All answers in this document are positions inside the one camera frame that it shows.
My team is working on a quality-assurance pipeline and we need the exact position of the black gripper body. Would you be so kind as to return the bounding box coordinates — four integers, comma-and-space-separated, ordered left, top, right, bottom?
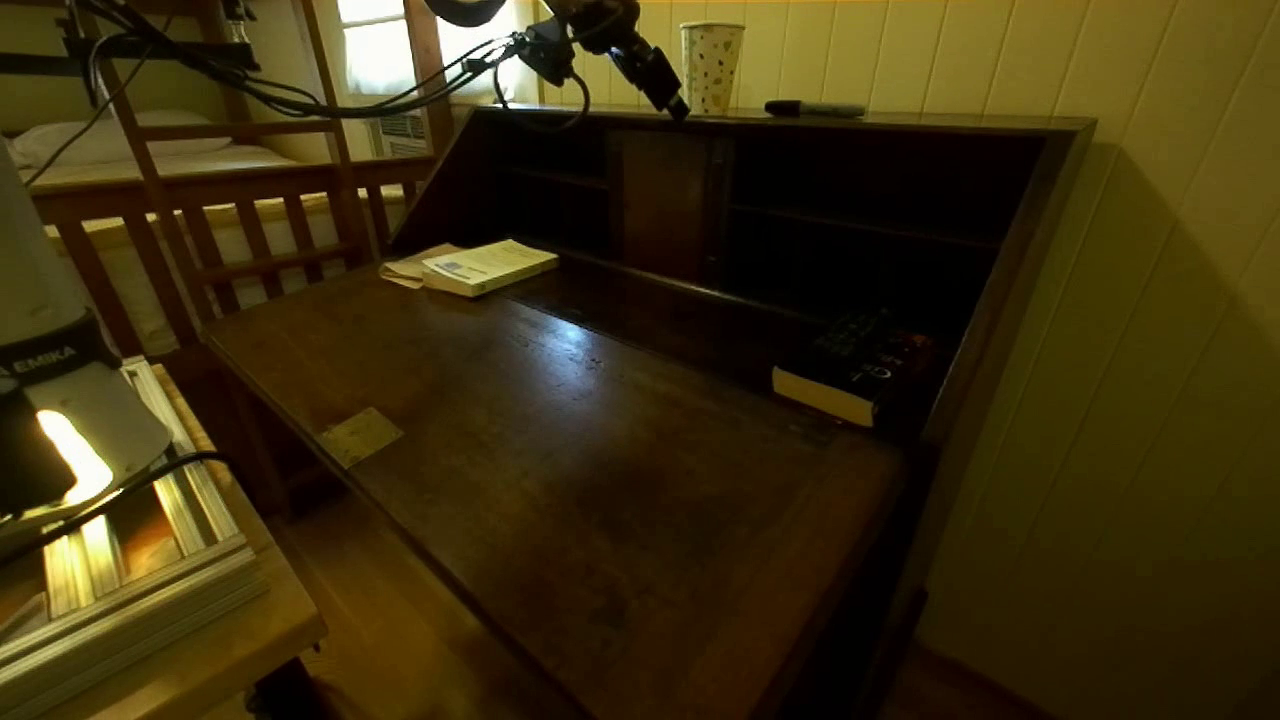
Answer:
542, 0, 668, 85

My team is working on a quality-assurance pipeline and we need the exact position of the white dotted paper cup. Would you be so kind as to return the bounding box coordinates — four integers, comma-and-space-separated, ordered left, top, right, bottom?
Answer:
680, 16, 750, 121

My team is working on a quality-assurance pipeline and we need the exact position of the small dark remote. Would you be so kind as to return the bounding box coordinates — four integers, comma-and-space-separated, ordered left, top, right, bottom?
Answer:
760, 97, 873, 125

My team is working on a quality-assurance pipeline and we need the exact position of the bright window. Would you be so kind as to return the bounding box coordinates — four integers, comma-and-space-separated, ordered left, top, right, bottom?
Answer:
334, 0, 542, 111

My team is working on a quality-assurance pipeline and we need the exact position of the white paperback book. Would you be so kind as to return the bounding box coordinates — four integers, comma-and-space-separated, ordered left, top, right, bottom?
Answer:
419, 237, 564, 302

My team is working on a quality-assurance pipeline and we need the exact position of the brown paper envelope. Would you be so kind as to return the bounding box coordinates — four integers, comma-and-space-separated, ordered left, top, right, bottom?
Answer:
375, 240, 465, 292

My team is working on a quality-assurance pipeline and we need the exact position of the dark wooden secretary desk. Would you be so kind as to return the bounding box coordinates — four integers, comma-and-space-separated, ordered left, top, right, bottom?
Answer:
197, 101, 1102, 720

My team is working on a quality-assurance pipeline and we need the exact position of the black metal bar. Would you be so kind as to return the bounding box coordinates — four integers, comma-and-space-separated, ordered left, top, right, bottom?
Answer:
0, 37, 265, 75

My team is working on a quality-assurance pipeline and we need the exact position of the small beige sticky note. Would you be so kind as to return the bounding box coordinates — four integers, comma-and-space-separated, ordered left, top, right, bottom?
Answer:
318, 403, 410, 473

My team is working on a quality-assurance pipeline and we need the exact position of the white mattress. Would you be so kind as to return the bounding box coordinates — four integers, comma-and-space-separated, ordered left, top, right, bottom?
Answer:
0, 111, 403, 198

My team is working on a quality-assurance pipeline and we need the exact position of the black cable on frame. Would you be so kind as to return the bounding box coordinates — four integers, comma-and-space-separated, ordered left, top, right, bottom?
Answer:
0, 450, 227, 553

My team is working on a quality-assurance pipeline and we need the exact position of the aluminium extrusion frame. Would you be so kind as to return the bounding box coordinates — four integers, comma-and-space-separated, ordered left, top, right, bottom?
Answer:
0, 351, 265, 718

